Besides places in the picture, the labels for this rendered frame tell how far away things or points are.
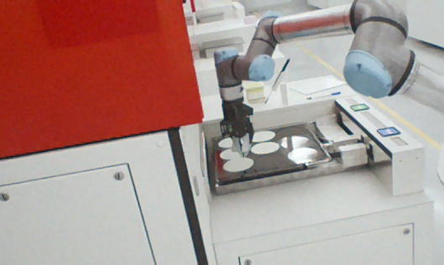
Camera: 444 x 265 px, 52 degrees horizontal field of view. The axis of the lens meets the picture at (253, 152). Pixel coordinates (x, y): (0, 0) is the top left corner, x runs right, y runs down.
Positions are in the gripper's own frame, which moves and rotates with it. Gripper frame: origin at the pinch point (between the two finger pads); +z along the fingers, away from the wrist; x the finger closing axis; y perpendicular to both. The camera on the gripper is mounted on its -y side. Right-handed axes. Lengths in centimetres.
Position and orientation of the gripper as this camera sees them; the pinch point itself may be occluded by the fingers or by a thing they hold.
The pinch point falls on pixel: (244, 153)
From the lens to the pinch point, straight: 152.1
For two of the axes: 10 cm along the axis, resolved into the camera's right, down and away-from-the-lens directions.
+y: -3.3, 4.1, -8.5
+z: 1.4, 9.1, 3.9
